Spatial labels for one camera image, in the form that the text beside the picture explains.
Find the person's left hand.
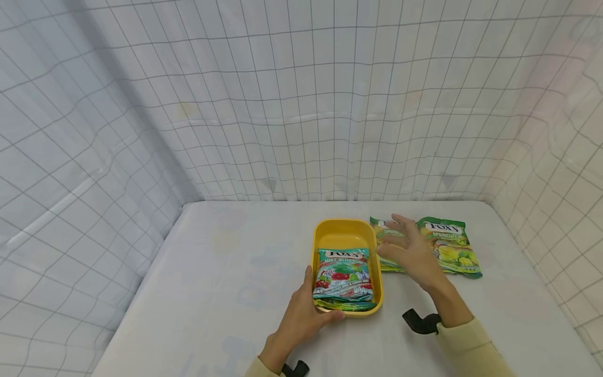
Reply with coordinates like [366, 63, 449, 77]
[274, 265, 346, 350]

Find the person's right hand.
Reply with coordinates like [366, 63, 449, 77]
[377, 213, 452, 295]

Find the yellow plastic tray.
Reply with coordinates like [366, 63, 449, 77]
[311, 218, 385, 318]

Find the person's right forearm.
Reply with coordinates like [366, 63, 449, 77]
[428, 282, 518, 377]

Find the person's left forearm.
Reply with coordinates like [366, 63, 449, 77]
[244, 333, 291, 377]

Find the green yellow candy packet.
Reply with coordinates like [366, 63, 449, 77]
[369, 216, 408, 274]
[314, 298, 378, 313]
[416, 216, 484, 280]

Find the teal candy packet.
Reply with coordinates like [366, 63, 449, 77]
[312, 248, 374, 303]

